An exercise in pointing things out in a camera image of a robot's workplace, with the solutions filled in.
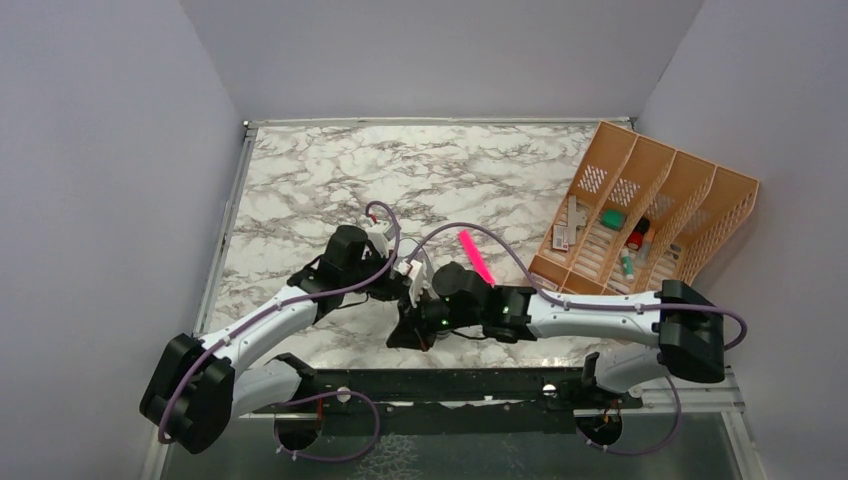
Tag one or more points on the pink plastic bar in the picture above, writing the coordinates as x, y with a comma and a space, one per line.
475, 257

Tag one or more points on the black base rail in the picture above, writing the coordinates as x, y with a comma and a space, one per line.
350, 402

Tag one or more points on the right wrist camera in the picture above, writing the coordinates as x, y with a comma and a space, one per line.
413, 274

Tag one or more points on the red cap bottle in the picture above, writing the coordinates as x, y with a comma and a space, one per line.
636, 238

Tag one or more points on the orange plastic organizer tray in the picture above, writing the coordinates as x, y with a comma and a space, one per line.
694, 207

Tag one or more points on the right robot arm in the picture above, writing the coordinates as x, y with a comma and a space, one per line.
673, 331

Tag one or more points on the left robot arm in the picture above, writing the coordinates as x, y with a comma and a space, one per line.
200, 384

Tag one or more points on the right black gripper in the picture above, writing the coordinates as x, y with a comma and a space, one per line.
411, 330

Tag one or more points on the grey metal bracket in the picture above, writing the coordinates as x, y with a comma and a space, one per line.
568, 224

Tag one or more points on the green white marker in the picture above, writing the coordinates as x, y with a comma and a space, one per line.
627, 264

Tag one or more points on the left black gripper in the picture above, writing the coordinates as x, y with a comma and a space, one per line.
391, 289

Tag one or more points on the green cap item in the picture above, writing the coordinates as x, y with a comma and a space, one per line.
613, 219

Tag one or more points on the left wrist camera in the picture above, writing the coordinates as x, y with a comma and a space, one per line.
381, 236

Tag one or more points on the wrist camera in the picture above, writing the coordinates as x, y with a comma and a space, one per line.
413, 274
381, 236

